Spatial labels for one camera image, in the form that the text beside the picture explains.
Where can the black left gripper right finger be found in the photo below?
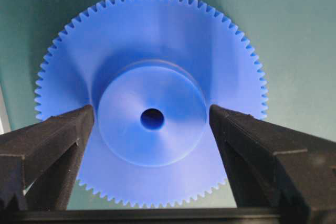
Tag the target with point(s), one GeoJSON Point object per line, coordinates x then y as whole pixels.
{"type": "Point", "coordinates": [269, 165]}

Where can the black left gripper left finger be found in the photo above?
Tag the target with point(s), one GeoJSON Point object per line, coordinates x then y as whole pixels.
{"type": "Point", "coordinates": [40, 162]}

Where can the small blue plastic gear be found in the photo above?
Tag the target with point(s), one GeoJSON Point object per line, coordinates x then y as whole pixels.
{"type": "Point", "coordinates": [151, 69]}

